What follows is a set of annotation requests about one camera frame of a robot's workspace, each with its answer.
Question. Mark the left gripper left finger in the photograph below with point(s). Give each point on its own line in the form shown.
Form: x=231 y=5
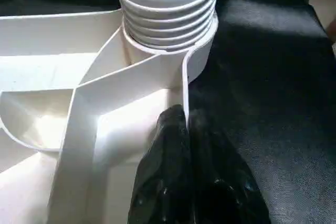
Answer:
x=165 y=182

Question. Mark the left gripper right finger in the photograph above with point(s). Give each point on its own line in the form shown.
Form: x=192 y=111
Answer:
x=226 y=187

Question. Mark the white plastic table top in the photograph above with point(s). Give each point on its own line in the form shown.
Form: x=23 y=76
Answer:
x=105 y=93

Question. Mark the white plastic table leg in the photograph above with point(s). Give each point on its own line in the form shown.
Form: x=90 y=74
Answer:
x=168 y=9

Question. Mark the black work mat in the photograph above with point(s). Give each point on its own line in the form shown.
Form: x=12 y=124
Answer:
x=273 y=87

